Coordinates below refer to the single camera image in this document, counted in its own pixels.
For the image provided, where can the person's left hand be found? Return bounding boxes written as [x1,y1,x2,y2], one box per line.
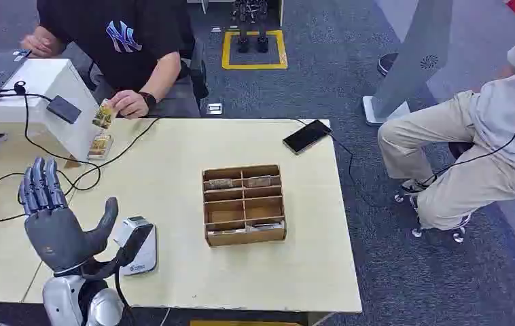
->
[108,90,150,120]

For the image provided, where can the person's right hand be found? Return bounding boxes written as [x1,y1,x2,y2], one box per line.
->
[20,33,59,58]

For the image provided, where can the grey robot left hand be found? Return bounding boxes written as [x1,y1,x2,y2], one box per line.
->
[18,157,120,275]

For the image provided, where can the printed yellow card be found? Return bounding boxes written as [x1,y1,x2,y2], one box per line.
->
[91,99,118,131]

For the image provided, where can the black wristwatch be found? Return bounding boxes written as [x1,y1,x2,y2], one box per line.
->
[138,91,158,112]

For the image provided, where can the white box stand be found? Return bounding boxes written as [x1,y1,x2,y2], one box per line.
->
[0,58,101,164]

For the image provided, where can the stack of printed cards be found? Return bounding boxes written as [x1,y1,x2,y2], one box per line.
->
[86,130,115,161]

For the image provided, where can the person in black shirt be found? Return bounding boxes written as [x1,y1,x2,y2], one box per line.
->
[20,0,210,120]

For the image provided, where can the black power adapter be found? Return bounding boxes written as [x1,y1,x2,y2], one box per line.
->
[46,94,83,125]

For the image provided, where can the yellow floor tape square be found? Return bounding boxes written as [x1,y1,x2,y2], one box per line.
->
[221,29,289,71]

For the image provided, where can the card in wooden box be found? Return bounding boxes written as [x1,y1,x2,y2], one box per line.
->
[247,221,285,232]
[244,175,272,188]
[207,227,247,236]
[205,178,236,190]

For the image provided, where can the black robot legs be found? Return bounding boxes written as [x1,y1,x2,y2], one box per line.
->
[231,0,271,54]

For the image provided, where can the wooden card box with compartments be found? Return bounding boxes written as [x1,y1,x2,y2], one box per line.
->
[201,164,288,248]

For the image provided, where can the black smartphone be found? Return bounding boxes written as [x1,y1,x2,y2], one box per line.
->
[282,119,334,156]

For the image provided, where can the white standing panel with base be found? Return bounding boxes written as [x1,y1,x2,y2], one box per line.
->
[361,0,455,127]

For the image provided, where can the stool with caster wheels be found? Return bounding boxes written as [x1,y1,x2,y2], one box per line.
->
[393,141,476,245]

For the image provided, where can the person in pale clothing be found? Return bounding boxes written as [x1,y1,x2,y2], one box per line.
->
[376,21,515,232]

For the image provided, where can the long black desk cable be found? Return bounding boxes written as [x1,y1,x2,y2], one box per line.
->
[0,117,162,198]

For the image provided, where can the black cable with round plug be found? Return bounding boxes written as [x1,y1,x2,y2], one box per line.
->
[0,80,103,193]

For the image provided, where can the black phone cable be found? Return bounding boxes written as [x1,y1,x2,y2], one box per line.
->
[329,133,380,209]

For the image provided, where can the black cable held by person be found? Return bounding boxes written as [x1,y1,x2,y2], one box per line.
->
[419,109,515,186]

